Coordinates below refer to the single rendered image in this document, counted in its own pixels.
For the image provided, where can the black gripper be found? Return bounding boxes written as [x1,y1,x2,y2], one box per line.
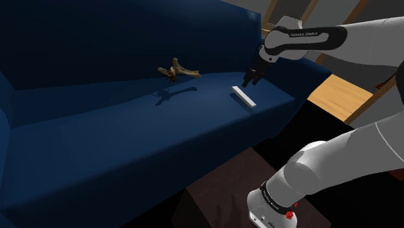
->
[241,56,273,89]

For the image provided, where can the white remote control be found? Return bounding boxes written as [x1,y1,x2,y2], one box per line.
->
[230,85,257,109]

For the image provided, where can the tan moth figure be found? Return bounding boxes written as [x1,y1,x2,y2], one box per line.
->
[157,57,202,84]

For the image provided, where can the wooden table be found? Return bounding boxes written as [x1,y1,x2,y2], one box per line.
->
[260,0,404,126]

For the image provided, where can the dark brown robot stand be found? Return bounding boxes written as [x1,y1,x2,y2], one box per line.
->
[171,146,333,228]

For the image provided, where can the dark blue sofa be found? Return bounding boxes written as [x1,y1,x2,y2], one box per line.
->
[0,0,333,228]

